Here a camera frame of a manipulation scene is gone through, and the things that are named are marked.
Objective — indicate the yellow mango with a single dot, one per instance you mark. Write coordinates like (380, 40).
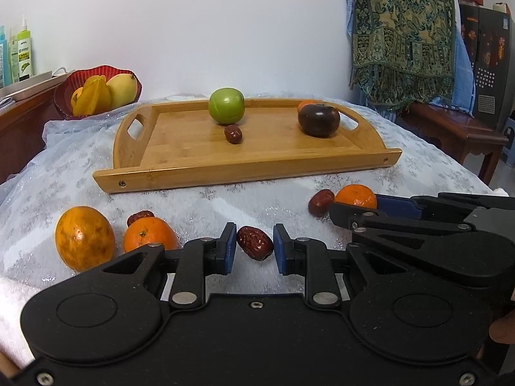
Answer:
(120, 90)

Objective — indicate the person's left leg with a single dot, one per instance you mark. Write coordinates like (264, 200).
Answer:
(8, 364)

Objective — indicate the wooden cabinet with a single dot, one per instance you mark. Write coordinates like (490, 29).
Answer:
(24, 128)

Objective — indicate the green apple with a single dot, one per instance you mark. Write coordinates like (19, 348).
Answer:
(226, 105)

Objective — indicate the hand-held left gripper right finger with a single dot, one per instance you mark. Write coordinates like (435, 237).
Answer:
(279, 249)

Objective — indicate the small orange mandarin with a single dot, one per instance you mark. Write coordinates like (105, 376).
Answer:
(149, 238)
(305, 105)
(356, 196)

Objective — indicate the black patterned box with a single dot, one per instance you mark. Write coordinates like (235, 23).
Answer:
(489, 60)

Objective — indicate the white towel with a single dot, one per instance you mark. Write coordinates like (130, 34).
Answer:
(16, 313)

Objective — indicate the wooden side table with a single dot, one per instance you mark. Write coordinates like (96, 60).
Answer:
(450, 128)

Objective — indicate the green spray bottle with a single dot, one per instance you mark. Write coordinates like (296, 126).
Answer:
(25, 56)

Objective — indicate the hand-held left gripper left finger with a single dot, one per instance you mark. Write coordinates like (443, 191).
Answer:
(230, 249)

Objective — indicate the yellow-brown spotted orange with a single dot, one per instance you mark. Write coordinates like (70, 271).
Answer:
(84, 238)

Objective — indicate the dark purple tomato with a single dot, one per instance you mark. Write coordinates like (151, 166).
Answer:
(319, 120)

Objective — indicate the small white cup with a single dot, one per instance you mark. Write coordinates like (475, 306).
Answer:
(500, 7)

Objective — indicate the yellow starfruit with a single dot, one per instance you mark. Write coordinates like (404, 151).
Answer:
(94, 96)

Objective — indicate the red fruit bowl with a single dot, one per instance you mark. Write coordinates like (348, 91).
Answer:
(64, 92)

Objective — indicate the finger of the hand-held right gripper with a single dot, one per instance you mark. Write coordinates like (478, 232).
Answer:
(342, 213)
(396, 206)

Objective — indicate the wooden tray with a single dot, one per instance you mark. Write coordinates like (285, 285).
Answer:
(249, 148)

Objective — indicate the silver snowflake tablecloth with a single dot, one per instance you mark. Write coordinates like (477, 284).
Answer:
(60, 169)

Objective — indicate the dried red date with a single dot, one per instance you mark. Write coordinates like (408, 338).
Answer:
(233, 133)
(140, 217)
(321, 202)
(254, 242)

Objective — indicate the stack of papers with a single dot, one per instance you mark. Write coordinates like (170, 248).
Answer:
(4, 103)

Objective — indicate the green patterned shawl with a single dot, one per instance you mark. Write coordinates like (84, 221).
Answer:
(398, 36)

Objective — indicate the clear bottle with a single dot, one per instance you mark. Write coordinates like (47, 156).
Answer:
(14, 58)

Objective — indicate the teal bottle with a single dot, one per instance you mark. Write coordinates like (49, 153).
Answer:
(2, 60)

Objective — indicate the person's right hand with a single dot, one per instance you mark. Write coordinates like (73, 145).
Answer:
(502, 329)

